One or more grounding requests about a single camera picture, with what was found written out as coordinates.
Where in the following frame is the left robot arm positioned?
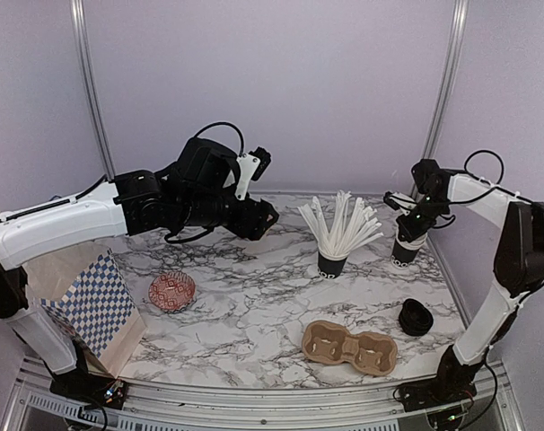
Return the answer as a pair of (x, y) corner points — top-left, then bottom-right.
(0, 136), (278, 319)

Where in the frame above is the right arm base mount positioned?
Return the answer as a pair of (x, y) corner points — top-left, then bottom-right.
(392, 378), (477, 412)

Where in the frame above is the left aluminium frame post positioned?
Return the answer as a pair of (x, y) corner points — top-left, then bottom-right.
(70, 0), (115, 180)

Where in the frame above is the red patterned bowl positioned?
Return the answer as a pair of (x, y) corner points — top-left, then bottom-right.
(148, 271), (196, 312)

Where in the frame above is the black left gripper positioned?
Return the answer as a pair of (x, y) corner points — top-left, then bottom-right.
(179, 190), (280, 240)

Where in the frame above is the aluminium frame post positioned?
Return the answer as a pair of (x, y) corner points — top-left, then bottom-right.
(70, 0), (115, 180)
(419, 0), (469, 167)

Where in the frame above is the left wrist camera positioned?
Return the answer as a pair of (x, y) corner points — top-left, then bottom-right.
(235, 146), (271, 200)

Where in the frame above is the black plastic cup lid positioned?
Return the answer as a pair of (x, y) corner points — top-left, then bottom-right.
(398, 298), (434, 337)

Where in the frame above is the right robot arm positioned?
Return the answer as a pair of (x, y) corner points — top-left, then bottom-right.
(384, 159), (544, 404)

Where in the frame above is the bundle of white straws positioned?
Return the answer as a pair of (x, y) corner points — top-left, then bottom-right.
(298, 190), (383, 260)

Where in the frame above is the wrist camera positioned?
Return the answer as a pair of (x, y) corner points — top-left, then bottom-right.
(235, 146), (271, 200)
(383, 191), (417, 216)

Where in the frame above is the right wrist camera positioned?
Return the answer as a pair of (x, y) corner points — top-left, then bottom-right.
(383, 191), (417, 216)

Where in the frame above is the brown cardboard cup carrier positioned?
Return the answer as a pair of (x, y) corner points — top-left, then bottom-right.
(302, 321), (398, 376)

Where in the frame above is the black paper coffee cup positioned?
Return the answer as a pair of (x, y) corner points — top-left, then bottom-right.
(390, 236), (426, 268)

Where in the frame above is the black cup holding straws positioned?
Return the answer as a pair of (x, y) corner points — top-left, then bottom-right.
(317, 251), (347, 280)

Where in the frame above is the aluminium front rail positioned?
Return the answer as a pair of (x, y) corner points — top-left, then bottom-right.
(0, 357), (527, 430)

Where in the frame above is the blue checkered paper bag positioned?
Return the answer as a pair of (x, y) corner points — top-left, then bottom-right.
(23, 242), (146, 377)

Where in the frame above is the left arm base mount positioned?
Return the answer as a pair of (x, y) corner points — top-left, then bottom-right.
(50, 372), (128, 409)

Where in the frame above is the right aluminium frame post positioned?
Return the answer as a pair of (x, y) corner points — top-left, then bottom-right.
(419, 0), (469, 167)

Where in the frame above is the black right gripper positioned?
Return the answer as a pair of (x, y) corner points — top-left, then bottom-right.
(396, 194), (450, 242)

